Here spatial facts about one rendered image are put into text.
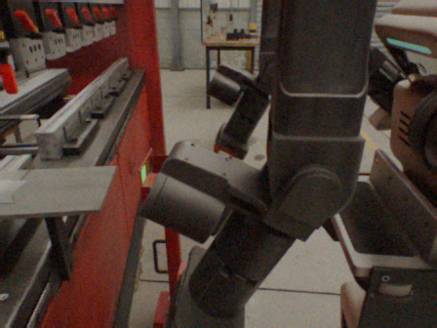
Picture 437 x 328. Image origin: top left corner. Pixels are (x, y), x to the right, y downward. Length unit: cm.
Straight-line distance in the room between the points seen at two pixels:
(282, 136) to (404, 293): 32
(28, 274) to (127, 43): 226
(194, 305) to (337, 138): 19
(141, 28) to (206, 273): 256
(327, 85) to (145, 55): 261
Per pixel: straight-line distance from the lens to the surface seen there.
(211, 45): 460
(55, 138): 118
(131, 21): 279
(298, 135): 22
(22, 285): 72
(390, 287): 47
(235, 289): 30
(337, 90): 22
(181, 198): 25
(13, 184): 79
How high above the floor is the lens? 133
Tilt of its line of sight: 25 degrees down
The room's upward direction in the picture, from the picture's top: straight up
